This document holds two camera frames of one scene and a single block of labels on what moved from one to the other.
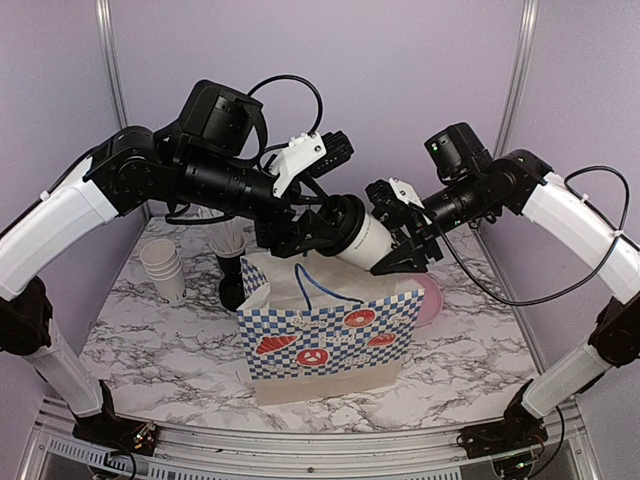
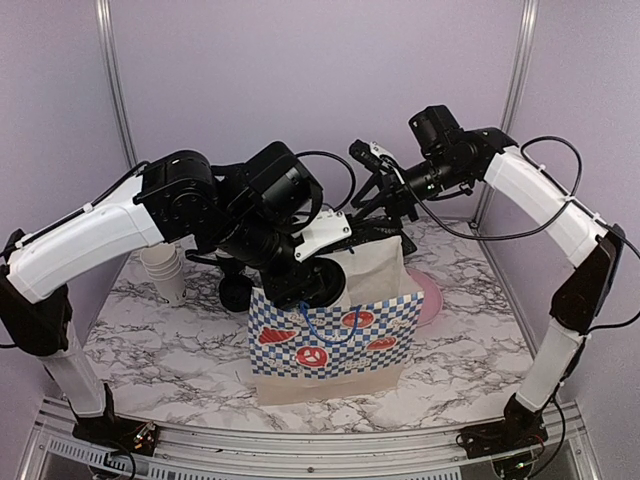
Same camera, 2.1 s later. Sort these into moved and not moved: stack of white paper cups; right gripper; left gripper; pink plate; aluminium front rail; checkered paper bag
Moved: right gripper; left gripper
Not moved: aluminium front rail; checkered paper bag; stack of white paper cups; pink plate
